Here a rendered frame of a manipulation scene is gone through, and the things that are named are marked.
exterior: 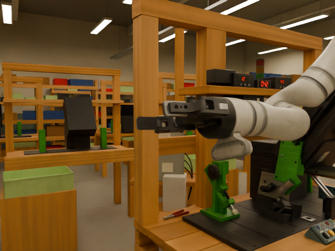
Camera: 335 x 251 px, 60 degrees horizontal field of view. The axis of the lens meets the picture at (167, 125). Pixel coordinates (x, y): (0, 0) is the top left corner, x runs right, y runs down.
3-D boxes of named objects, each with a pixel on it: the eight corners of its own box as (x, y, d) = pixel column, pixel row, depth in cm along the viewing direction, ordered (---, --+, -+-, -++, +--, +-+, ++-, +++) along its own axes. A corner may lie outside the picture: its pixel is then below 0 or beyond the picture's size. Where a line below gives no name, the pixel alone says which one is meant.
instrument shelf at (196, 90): (313, 97, 188) (314, 91, 187) (208, 93, 138) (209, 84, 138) (280, 98, 208) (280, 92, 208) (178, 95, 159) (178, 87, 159)
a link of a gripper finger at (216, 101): (223, 100, 46) (192, 98, 43) (231, 96, 44) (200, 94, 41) (225, 117, 45) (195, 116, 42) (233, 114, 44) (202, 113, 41)
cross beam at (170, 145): (300, 140, 218) (300, 128, 217) (150, 156, 146) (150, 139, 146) (294, 140, 222) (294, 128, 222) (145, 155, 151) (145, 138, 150)
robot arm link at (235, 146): (246, 155, 47) (271, 153, 50) (235, 89, 49) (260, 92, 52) (211, 162, 55) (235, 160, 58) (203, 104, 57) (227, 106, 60)
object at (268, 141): (307, 196, 173) (309, 140, 171) (275, 206, 157) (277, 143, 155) (280, 189, 189) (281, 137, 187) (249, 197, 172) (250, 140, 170)
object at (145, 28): (317, 181, 218) (321, 50, 212) (142, 225, 136) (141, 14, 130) (306, 179, 225) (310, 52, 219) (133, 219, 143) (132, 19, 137)
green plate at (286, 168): (303, 187, 141) (311, 144, 143) (294, 185, 137) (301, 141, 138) (282, 181, 151) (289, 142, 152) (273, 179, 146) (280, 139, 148)
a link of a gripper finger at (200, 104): (194, 105, 44) (166, 103, 42) (207, 99, 42) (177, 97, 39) (196, 114, 44) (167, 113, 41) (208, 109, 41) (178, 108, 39)
